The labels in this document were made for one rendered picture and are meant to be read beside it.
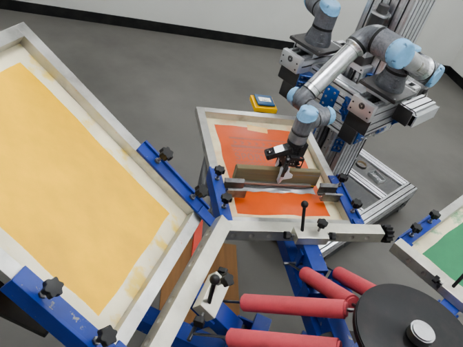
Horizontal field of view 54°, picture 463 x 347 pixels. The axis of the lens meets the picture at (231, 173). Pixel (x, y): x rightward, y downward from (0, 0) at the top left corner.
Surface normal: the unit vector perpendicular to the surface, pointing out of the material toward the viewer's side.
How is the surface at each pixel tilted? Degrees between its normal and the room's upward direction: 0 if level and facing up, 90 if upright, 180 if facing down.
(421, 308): 0
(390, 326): 0
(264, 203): 0
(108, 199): 32
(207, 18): 90
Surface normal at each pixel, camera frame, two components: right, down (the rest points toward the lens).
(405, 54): 0.50, 0.60
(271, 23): 0.18, 0.66
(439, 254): 0.23, -0.75
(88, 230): 0.68, -0.44
